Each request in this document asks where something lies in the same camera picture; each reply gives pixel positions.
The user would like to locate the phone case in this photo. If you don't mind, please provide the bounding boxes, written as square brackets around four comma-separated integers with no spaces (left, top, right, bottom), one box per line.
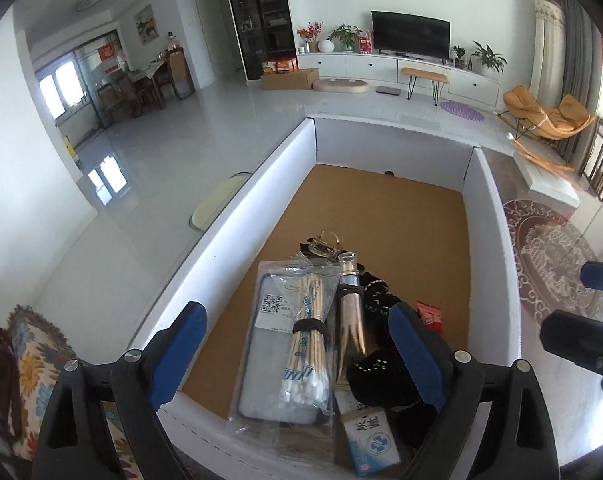
[228,257,339,464]

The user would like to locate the blue white medicine box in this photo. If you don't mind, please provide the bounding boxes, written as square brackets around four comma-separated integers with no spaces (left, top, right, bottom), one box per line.
[335,390,401,477]

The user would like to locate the black gloves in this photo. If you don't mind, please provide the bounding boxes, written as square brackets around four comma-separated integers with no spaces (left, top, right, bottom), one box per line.
[345,270,450,451]

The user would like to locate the red packet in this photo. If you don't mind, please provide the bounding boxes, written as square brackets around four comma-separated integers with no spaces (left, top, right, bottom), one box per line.
[416,301,443,334]

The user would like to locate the cotton swabs plastic bag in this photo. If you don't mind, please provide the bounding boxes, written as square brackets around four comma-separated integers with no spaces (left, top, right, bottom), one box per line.
[270,260,339,426]

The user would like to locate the gold tube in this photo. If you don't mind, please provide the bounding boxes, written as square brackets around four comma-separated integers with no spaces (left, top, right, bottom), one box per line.
[335,252,367,390]

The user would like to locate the clear glasses with twine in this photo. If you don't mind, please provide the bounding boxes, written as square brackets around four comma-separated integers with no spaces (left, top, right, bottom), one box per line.
[300,230,347,262]

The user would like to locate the floral cushion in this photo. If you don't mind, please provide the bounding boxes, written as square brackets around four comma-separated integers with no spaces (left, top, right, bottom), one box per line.
[0,303,132,480]

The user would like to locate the white storage box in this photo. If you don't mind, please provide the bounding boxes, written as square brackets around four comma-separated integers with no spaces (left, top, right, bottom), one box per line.
[128,114,525,480]

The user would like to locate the orange lounge chair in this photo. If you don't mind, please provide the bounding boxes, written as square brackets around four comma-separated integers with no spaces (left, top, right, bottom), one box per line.
[497,86,594,146]

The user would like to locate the white tv cabinet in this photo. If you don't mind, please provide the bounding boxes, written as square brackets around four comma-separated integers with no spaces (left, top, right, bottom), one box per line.
[297,52,501,110]

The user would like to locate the green potted plant right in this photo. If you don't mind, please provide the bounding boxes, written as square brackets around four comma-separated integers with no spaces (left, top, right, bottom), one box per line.
[472,41,507,77]

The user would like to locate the green potted plant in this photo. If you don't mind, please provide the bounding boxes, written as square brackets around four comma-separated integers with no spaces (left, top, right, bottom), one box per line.
[472,41,507,77]
[329,24,363,52]

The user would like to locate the small potted plant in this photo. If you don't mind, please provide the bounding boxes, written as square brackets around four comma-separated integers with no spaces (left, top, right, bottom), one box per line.
[452,46,467,70]

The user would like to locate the wooden bench stool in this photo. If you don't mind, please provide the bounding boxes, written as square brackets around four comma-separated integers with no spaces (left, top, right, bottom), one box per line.
[399,67,449,106]

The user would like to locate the black television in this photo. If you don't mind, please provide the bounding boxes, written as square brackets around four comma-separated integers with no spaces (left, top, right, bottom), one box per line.
[371,11,451,61]

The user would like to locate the cardboard box on floor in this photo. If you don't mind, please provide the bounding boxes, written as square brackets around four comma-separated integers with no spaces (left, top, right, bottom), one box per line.
[260,68,320,90]

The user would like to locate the green potted plant left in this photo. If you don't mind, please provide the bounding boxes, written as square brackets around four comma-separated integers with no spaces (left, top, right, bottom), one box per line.
[329,24,363,52]

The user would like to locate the red flower vase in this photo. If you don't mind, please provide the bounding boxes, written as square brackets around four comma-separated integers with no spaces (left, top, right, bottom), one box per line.
[297,22,324,52]

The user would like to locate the black display cabinet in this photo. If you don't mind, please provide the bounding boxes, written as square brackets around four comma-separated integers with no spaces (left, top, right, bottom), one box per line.
[229,0,296,80]

